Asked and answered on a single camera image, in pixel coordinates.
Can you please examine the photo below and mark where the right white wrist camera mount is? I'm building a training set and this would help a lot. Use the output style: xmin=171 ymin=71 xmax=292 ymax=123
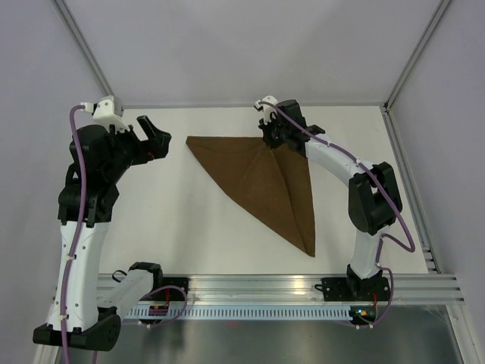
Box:
xmin=254 ymin=96 xmax=278 ymax=124

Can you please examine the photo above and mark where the aluminium mounting rail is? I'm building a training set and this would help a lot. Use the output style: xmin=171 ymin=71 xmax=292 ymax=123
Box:
xmin=52 ymin=275 xmax=466 ymax=304

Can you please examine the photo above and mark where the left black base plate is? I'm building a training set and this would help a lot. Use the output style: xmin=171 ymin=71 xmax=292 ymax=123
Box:
xmin=149 ymin=276 xmax=189 ymax=303

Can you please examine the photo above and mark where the left aluminium frame post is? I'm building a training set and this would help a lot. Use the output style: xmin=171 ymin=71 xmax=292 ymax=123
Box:
xmin=51 ymin=0 xmax=116 ymax=96

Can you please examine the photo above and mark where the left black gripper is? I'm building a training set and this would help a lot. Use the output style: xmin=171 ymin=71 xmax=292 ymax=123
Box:
xmin=103 ymin=115 xmax=171 ymax=182

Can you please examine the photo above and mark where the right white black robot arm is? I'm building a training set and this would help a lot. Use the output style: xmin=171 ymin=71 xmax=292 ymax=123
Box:
xmin=255 ymin=96 xmax=402 ymax=300

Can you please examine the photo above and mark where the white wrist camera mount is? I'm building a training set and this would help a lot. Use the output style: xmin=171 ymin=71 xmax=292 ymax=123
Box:
xmin=254 ymin=96 xmax=278 ymax=124
xmin=80 ymin=96 xmax=128 ymax=132

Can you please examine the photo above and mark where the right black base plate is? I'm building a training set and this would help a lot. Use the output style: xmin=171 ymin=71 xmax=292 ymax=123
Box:
xmin=314 ymin=277 xmax=391 ymax=302

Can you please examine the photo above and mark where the right aluminium frame post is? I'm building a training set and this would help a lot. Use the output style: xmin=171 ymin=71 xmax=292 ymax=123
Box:
xmin=382 ymin=0 xmax=455 ymax=111

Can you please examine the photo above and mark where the white slotted cable duct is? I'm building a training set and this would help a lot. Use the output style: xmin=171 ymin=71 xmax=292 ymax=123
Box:
xmin=125 ymin=304 xmax=351 ymax=321

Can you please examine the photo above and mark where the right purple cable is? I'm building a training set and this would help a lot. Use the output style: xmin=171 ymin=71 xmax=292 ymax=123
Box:
xmin=257 ymin=100 xmax=416 ymax=331

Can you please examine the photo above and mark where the brown cloth napkin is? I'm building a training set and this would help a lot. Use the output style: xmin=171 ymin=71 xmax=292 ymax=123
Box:
xmin=186 ymin=136 xmax=316 ymax=257

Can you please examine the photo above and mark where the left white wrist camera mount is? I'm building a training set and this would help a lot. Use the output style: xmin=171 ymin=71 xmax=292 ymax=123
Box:
xmin=80 ymin=96 xmax=128 ymax=132

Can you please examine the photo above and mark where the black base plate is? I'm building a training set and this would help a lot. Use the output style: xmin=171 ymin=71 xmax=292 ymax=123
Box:
xmin=314 ymin=277 xmax=391 ymax=302
xmin=149 ymin=276 xmax=189 ymax=303

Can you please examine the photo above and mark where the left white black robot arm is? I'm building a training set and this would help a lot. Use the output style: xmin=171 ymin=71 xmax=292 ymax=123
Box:
xmin=33 ymin=115 xmax=171 ymax=351

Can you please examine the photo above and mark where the aluminium frame post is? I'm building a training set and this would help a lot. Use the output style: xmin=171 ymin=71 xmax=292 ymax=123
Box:
xmin=51 ymin=0 xmax=116 ymax=96
xmin=382 ymin=0 xmax=455 ymax=111

